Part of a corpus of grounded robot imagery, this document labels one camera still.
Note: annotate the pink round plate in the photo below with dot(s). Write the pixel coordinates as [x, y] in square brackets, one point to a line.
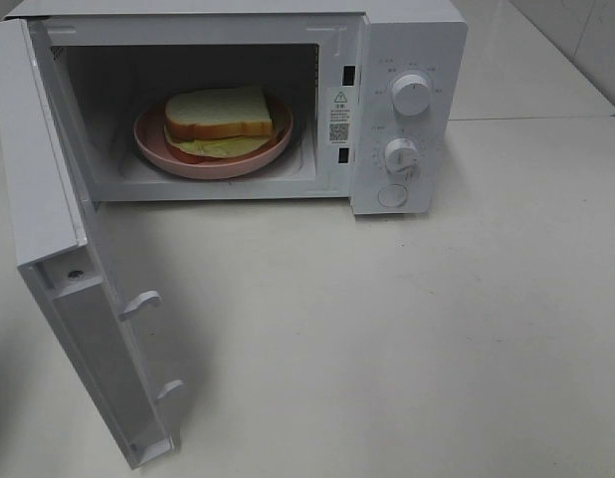
[158, 149]

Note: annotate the white lower microwave knob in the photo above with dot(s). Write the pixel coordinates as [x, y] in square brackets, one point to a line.
[401, 156]

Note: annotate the white adjacent table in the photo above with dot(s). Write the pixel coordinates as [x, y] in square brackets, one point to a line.
[511, 71]

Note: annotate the white bread sandwich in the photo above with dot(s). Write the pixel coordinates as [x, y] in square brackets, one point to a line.
[219, 124]

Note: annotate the white microwave door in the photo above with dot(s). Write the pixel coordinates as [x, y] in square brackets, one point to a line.
[60, 249]

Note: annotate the white microwave oven body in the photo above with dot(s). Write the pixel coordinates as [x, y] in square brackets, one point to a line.
[332, 62]

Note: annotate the white microwave knob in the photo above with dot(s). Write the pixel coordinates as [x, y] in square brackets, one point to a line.
[411, 93]
[401, 156]

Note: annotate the white upper microwave knob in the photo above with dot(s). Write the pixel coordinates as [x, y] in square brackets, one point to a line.
[411, 93]

